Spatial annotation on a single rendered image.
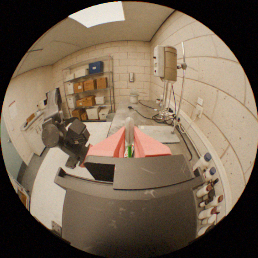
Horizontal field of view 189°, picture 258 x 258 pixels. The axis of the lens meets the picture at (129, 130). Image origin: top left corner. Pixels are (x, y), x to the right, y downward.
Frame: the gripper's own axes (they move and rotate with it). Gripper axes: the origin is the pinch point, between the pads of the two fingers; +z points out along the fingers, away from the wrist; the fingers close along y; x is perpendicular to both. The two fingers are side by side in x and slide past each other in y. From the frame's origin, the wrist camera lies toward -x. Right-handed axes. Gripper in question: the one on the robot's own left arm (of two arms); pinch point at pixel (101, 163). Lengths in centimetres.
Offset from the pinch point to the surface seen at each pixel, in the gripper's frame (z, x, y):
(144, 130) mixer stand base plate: 23.8, -3.8, 37.6
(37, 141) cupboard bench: -128, 192, 60
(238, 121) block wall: 33, -57, -3
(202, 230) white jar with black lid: 40, -20, -42
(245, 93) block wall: 23, -69, -4
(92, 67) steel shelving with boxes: -102, 10, 204
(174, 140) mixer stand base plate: 39.0, -16.5, 25.4
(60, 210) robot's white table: -8.9, 24.9, -27.1
